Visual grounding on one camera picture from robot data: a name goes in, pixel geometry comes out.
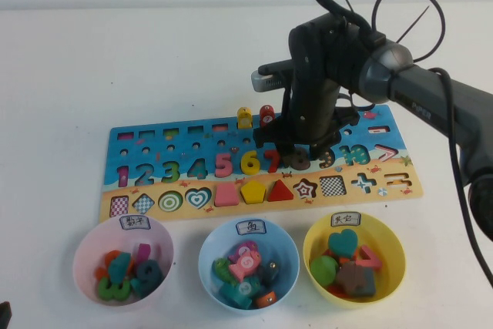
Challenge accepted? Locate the pink trapezoid piece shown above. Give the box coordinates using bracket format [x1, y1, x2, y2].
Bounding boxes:
[213, 184, 239, 207]

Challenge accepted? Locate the blue and sand puzzle board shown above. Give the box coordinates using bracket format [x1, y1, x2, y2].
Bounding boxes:
[99, 104, 424, 223]

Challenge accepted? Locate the red triangle piece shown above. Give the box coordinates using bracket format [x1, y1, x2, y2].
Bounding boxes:
[267, 180, 295, 203]

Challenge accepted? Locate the teal number four piece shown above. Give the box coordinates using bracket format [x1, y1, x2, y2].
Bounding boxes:
[107, 252, 135, 283]

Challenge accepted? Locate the magenta fish piece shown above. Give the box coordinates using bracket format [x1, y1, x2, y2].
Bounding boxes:
[227, 240, 258, 263]

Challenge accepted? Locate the yellow pentagon piece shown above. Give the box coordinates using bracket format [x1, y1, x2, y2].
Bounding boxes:
[240, 180, 268, 205]

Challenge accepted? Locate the grey-blue square piece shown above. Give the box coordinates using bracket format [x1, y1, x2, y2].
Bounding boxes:
[352, 267, 377, 298]

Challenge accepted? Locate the dark teal number nine piece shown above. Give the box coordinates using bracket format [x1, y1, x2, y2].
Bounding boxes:
[135, 259, 163, 287]

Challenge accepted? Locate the yellow plastic bowl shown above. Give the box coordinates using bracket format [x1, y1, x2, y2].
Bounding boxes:
[302, 212, 407, 310]

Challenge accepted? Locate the black camera cable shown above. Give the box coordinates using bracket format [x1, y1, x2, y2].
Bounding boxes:
[311, 0, 493, 287]

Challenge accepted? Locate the orange fish piece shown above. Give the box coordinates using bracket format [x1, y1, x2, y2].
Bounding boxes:
[253, 290, 277, 309]

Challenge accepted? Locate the teal fish piece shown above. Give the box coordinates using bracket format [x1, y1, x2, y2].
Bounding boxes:
[218, 277, 263, 309]

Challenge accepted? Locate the paper label on blue bowl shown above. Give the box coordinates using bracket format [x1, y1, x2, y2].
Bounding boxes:
[235, 220, 267, 236]

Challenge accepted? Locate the paper label on yellow bowl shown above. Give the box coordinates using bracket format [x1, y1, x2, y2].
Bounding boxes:
[330, 213, 361, 227]

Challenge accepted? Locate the green circle piece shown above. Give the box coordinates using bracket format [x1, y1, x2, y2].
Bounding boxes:
[309, 255, 340, 286]

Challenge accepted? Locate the pink plastic bowl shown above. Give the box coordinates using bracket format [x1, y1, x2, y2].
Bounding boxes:
[72, 214, 175, 308]

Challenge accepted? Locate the pink number five piece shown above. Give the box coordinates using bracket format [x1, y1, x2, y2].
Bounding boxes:
[213, 151, 234, 179]

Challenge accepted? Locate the yellow number six piece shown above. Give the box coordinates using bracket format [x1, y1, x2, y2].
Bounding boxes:
[240, 149, 262, 176]

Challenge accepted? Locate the small teal number piece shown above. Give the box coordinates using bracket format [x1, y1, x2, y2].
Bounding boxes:
[129, 277, 149, 299]

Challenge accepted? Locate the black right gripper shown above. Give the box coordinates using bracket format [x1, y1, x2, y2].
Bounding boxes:
[253, 12, 377, 166]

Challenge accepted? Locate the red number seven piece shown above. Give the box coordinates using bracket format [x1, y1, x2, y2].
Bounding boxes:
[263, 147, 284, 174]

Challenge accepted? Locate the brown number eight piece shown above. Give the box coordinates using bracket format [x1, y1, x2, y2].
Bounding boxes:
[283, 150, 312, 171]

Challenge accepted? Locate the orange number piece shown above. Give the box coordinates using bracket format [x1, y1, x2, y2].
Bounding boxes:
[96, 250, 136, 280]

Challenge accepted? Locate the orange shape piece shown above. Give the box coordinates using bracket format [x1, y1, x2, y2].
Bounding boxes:
[325, 283, 350, 299]

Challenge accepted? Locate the pink greater-than sign piece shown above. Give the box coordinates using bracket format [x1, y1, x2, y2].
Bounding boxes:
[356, 244, 383, 271]

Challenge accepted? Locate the yellow fish peg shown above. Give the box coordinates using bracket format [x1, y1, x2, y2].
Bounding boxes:
[236, 106, 253, 130]

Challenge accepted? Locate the red fish peg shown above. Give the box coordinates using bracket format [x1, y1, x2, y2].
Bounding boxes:
[259, 105, 275, 128]

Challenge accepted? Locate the light blue plastic bowl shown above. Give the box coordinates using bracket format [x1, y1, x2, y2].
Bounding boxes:
[197, 217, 300, 311]

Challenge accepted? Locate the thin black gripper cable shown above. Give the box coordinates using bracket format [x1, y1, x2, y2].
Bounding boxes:
[337, 92, 377, 112]

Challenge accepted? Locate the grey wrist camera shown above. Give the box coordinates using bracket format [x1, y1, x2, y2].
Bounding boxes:
[250, 59, 297, 93]

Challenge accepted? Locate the green fish piece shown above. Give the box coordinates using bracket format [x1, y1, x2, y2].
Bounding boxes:
[212, 257, 234, 280]

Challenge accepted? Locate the magenta number one piece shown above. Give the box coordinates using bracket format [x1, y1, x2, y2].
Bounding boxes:
[134, 243, 151, 264]

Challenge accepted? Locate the pink fish piece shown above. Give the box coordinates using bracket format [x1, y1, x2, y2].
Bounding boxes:
[227, 250, 262, 282]

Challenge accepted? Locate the paper label on pink bowl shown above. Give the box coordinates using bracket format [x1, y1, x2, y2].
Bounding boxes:
[119, 215, 150, 231]

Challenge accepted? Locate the teal heart piece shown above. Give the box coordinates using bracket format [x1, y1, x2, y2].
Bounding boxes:
[327, 228, 359, 260]

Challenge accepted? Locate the brown star piece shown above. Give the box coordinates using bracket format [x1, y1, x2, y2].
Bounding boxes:
[335, 261, 367, 295]

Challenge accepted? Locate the green number three piece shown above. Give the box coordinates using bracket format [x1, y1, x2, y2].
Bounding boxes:
[96, 277, 132, 301]

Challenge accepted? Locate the dark blue fish piece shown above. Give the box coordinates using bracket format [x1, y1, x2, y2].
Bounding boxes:
[258, 259, 280, 287]

